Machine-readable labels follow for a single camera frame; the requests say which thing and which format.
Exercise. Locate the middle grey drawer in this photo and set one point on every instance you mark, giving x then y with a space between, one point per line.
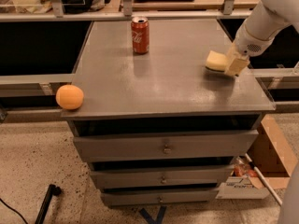
161 177

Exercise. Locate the black bar on floor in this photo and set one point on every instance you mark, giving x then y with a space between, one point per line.
52 190

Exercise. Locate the white stick with black tip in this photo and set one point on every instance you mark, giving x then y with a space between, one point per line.
263 179

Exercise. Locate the orange fruit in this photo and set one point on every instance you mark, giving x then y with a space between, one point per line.
69 97

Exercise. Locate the cardboard box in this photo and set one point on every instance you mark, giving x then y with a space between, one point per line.
272 155

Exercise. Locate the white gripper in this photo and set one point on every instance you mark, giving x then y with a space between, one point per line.
249 45

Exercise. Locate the yellow sponge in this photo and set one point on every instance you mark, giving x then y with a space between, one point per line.
216 61

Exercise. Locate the snack packet in box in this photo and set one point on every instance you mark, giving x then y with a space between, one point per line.
242 168

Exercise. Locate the grey drawer cabinet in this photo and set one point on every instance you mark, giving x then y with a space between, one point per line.
167 90

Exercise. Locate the red coke can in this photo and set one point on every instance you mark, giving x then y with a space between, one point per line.
140 28

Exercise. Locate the grey drawer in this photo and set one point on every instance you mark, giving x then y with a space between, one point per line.
164 146
158 197
161 177

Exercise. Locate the bottom grey drawer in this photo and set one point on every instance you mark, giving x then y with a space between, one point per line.
158 197

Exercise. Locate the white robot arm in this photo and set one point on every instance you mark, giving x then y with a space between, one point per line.
254 36

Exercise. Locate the top grey drawer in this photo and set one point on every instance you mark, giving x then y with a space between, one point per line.
164 146

